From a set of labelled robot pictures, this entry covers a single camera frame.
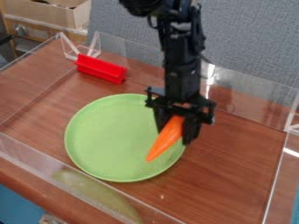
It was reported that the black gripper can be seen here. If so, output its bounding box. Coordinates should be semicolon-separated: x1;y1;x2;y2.
145;87;217;145

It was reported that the orange toy carrot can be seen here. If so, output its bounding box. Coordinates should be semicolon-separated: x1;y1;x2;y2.
146;115;183;162

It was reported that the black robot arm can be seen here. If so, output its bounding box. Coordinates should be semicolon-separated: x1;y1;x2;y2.
119;0;217;144

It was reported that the green round plate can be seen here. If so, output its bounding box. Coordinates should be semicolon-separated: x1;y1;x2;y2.
65;94;185;183

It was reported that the red plastic block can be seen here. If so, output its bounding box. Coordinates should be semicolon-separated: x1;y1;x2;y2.
75;54;127;84

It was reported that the cardboard box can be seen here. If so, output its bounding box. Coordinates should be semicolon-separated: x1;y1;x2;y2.
3;0;91;29

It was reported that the clear acrylic enclosure wall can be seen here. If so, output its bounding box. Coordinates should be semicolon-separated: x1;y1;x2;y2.
0;38;299;224

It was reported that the clear acrylic triangular bracket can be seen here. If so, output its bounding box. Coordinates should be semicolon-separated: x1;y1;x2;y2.
56;31;102;61

